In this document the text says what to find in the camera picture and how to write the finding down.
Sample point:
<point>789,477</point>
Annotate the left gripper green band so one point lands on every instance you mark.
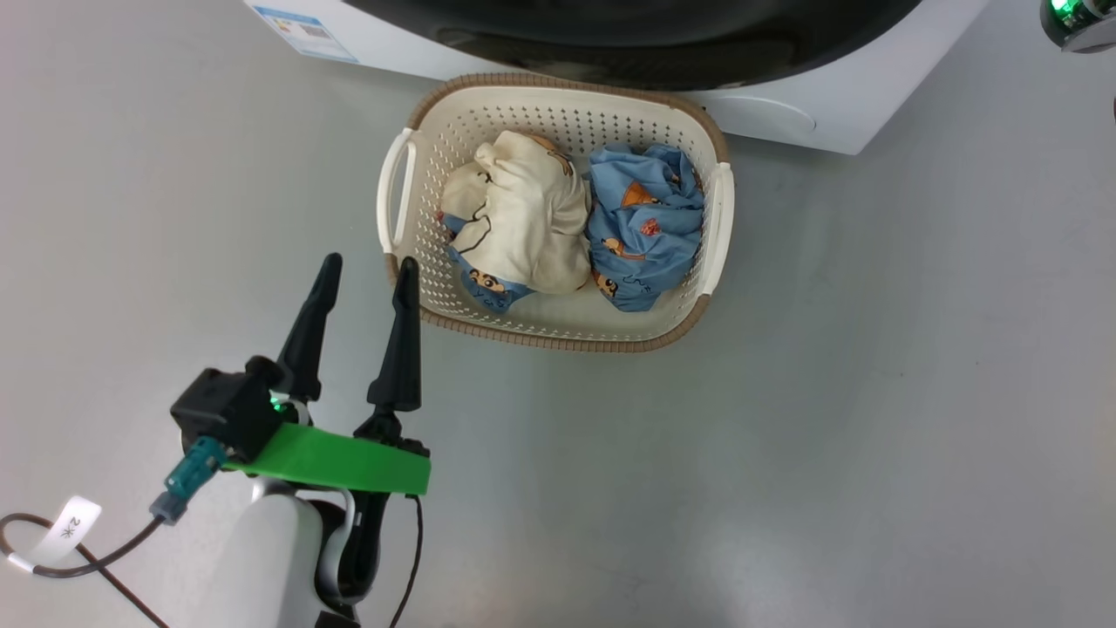
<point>349,458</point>

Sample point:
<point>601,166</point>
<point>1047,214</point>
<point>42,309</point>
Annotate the cream garment with blue trim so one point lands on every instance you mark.
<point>523,209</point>

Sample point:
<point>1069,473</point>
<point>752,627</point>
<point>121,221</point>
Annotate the blue cartoon print garment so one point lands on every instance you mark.
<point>645,235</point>

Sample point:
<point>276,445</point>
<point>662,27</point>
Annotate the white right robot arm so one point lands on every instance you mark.
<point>1081,22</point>

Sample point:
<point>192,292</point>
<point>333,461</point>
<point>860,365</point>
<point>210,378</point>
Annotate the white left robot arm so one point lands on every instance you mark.
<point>261,558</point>

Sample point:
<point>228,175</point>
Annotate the cream perforated laundry basket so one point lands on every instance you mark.
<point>558,318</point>

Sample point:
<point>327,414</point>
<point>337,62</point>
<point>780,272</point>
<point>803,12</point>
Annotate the white front-load washing machine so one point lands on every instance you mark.
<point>854,96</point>

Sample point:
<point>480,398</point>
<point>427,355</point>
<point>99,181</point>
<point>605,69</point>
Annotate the blue energy label sticker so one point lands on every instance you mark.
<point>305,30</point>

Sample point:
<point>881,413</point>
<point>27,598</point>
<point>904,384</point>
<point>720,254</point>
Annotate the round white filter cover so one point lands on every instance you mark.
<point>754,113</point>

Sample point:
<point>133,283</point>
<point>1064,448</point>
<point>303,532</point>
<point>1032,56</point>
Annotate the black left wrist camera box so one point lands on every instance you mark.
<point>222,410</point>

